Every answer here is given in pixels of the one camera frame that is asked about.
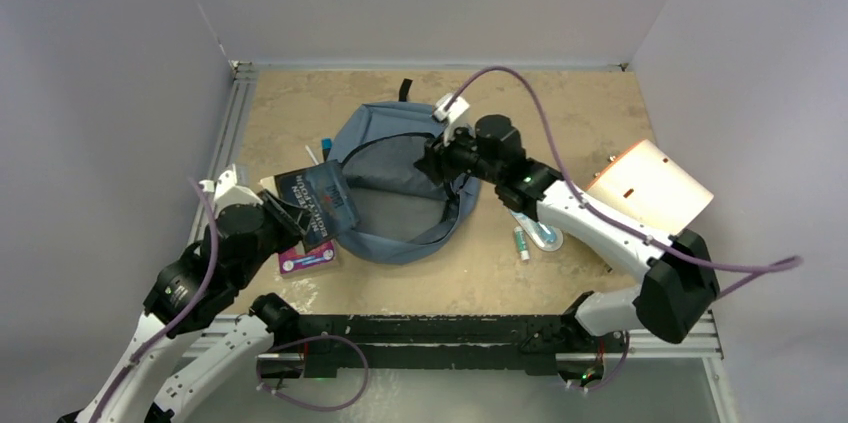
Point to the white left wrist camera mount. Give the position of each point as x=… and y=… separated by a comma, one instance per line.
x=228, y=185

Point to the aluminium frame rails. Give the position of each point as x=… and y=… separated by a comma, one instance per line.
x=701, y=343

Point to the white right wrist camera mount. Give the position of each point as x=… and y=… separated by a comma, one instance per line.
x=452, y=113

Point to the dark blue paperback book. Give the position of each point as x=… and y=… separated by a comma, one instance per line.
x=323, y=190

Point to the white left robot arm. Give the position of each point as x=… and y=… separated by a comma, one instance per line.
x=184, y=301

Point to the light blue scissors blister pack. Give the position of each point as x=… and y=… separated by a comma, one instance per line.
x=545, y=238

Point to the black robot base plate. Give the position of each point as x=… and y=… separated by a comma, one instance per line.
x=537, y=345

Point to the blue fabric backpack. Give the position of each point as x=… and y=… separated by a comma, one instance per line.
x=404, y=217

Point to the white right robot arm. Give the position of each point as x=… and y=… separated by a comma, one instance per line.
x=675, y=284

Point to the white orange-edged ring binder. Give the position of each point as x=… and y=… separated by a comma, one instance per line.
x=647, y=185

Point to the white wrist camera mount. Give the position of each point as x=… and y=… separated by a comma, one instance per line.
x=228, y=185
x=452, y=113

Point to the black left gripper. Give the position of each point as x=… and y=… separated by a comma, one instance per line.
x=292, y=215

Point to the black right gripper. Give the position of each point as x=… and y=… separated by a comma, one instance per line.
x=436, y=154

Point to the green white glue stick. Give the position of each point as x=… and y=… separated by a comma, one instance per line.
x=521, y=244

